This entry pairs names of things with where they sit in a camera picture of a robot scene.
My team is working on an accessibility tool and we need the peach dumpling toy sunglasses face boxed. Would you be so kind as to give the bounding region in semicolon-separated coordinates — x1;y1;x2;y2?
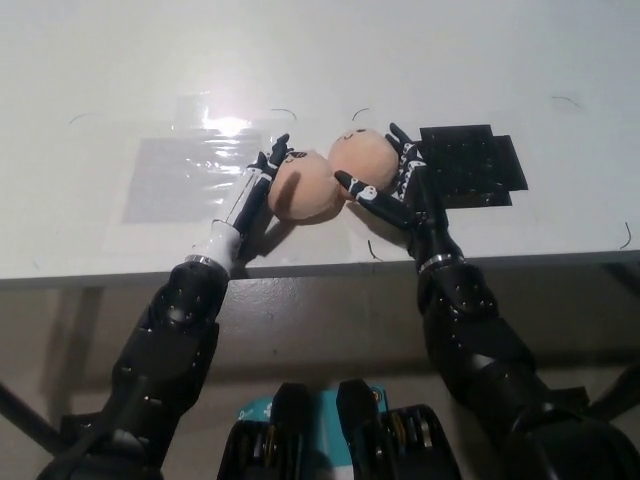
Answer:
267;149;347;222

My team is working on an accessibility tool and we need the black table frame strut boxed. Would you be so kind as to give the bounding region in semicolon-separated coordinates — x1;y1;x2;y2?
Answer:
544;364;640;429
0;380;104;457

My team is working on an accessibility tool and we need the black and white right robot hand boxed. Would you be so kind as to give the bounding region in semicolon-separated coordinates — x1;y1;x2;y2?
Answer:
333;121;467;275

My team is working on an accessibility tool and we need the black and teal robot torso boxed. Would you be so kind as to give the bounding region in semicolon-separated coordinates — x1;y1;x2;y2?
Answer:
217;379;464;480

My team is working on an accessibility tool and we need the clear plastic film sheet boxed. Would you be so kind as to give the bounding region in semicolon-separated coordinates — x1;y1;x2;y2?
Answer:
99;91;281;254

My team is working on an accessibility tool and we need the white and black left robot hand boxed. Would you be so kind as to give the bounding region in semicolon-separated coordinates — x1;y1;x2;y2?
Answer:
185;132;295;275

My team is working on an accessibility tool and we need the peach dumpling toy smiling face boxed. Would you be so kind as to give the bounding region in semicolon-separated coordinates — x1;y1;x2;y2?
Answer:
327;126;401;194

